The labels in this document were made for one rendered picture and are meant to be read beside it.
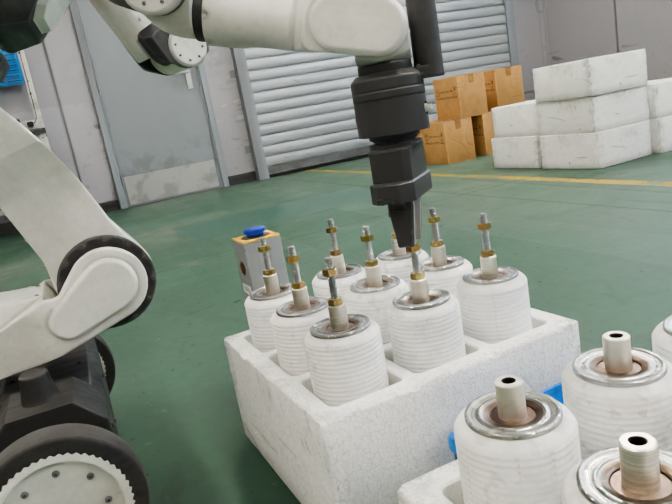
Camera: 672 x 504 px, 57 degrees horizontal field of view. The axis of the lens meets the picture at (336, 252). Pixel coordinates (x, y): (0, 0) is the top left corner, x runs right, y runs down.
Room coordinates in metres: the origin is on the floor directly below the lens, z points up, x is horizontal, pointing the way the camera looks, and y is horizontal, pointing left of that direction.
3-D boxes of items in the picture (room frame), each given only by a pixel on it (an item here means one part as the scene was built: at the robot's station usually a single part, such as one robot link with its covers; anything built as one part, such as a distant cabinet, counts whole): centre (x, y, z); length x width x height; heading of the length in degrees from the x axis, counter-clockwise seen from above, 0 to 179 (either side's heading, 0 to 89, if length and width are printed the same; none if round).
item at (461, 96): (4.66, -1.10, 0.45); 0.30 x 0.24 x 0.30; 24
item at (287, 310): (0.83, 0.06, 0.25); 0.08 x 0.08 x 0.01
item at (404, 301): (0.77, -0.10, 0.25); 0.08 x 0.08 x 0.01
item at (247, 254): (1.11, 0.14, 0.16); 0.07 x 0.07 x 0.31; 24
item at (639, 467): (0.34, -0.16, 0.26); 0.02 x 0.02 x 0.03
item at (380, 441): (0.88, -0.05, 0.09); 0.39 x 0.39 x 0.18; 24
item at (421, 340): (0.77, -0.10, 0.16); 0.10 x 0.10 x 0.18
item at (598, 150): (3.32, -1.47, 0.09); 0.39 x 0.39 x 0.18; 25
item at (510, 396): (0.45, -0.12, 0.26); 0.02 x 0.02 x 0.03
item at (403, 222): (0.75, -0.09, 0.36); 0.03 x 0.02 x 0.06; 67
